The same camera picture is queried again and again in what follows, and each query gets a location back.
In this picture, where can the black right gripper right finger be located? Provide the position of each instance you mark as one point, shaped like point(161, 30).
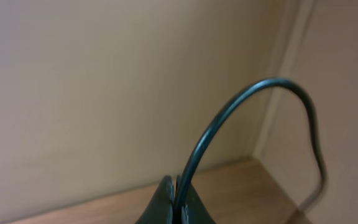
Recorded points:
point(193, 210)

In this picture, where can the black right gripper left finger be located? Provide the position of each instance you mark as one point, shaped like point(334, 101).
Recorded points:
point(160, 209)

